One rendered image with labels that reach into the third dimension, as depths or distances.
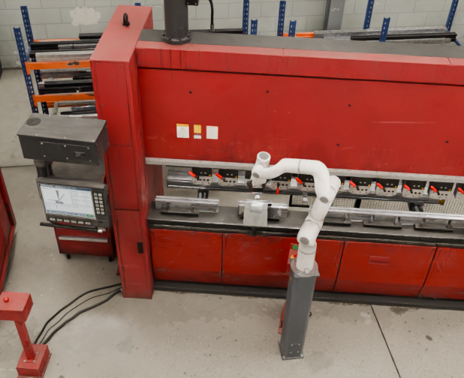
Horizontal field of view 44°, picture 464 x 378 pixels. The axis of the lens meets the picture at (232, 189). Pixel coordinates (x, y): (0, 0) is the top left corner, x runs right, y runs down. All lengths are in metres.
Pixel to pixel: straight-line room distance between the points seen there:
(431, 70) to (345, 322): 2.28
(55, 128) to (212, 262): 1.83
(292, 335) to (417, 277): 1.20
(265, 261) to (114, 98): 1.89
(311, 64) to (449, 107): 0.99
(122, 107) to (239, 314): 2.14
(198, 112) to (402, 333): 2.56
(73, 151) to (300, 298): 1.87
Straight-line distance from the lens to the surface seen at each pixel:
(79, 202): 3.96
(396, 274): 5.03
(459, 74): 4.04
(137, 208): 4.42
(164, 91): 4.01
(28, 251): 5.80
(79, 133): 3.71
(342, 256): 4.81
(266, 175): 3.56
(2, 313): 4.35
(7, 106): 7.94
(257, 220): 4.41
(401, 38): 6.28
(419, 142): 4.29
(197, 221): 4.57
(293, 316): 4.40
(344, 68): 3.86
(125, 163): 4.16
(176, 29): 3.86
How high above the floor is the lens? 4.02
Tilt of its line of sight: 40 degrees down
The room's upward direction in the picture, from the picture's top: 2 degrees clockwise
